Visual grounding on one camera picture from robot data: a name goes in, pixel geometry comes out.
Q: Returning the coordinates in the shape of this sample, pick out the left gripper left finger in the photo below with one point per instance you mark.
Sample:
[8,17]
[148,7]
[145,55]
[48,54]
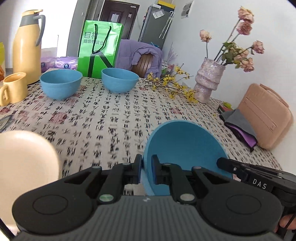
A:
[116,179]

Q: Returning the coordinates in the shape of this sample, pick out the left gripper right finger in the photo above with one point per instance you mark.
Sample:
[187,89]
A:
[173,176]

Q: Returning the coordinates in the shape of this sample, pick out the blue bowl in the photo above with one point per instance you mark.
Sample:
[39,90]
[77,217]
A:
[118,80]
[60,84]
[183,143]

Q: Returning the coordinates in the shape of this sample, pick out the cream plate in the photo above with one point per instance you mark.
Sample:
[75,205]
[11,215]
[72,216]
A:
[28,161]

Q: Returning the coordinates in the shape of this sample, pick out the person's right hand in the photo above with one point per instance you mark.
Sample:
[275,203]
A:
[287,221]

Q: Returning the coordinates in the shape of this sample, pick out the calligraphy print tablecloth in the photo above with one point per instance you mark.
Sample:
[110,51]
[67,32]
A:
[97,127]

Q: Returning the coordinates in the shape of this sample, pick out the pink small suitcase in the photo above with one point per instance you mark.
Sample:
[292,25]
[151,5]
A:
[268,114]

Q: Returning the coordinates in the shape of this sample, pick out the grey purple folded cloth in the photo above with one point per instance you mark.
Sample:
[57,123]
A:
[239,125]

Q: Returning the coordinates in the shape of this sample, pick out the yellow flower branch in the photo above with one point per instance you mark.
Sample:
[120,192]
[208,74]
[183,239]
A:
[171,84]

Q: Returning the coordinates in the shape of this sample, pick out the pink textured vase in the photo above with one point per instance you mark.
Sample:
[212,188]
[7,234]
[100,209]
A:
[207,79]

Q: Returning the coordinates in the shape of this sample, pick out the wooden chair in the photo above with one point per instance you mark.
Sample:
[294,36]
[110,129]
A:
[143,65]

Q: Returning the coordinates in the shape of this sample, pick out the purple jacket on chair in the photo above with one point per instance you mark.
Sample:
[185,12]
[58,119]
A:
[130,52]

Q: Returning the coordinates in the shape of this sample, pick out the green shopping bag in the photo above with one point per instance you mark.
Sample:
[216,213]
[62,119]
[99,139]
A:
[99,47]

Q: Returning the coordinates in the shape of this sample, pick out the dried pink roses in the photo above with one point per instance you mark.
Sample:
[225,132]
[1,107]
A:
[230,53]

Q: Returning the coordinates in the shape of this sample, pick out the yellow mug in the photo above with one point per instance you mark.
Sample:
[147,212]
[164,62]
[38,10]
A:
[14,88]

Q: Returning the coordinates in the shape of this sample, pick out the grey refrigerator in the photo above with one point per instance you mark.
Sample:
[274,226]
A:
[156,24]

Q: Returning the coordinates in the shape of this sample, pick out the yellow thermos jug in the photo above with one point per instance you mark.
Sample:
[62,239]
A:
[27,45]

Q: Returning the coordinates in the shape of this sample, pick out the dark entrance door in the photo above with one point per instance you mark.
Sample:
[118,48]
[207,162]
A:
[120,12]

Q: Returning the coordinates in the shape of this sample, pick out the yellow-green snack box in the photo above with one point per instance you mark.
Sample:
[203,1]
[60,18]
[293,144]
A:
[2,62]

